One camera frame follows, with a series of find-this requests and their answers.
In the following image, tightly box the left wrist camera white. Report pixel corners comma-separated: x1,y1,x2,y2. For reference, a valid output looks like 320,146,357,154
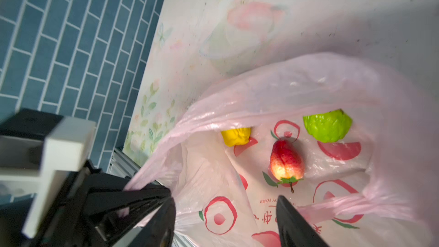
1,109,96,239

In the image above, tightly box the red wax apple toy fruit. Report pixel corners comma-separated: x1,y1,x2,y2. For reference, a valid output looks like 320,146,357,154
269,139,305,193

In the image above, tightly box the yellow lemon toy fruit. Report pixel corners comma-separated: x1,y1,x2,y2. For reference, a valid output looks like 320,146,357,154
221,128,251,147

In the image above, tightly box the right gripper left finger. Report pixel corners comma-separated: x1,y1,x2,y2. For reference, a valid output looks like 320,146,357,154
130,198,176,247

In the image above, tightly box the light green bumpy toy fruit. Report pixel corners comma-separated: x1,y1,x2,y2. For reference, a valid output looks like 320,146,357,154
302,109,353,143

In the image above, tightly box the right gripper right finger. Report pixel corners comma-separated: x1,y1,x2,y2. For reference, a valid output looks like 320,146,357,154
276,196,329,247

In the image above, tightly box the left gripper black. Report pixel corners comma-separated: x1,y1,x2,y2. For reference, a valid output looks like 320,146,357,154
30,161,171,247

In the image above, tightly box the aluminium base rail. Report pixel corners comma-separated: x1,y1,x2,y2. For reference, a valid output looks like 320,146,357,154
107,148,140,179

